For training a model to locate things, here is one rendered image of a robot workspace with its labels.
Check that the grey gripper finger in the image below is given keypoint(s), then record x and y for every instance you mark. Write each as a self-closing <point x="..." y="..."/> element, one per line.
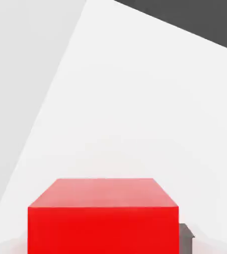
<point x="185" y="240"/>

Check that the small red cube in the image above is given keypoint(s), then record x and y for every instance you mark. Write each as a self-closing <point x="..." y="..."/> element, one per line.
<point x="103" y="228"/>

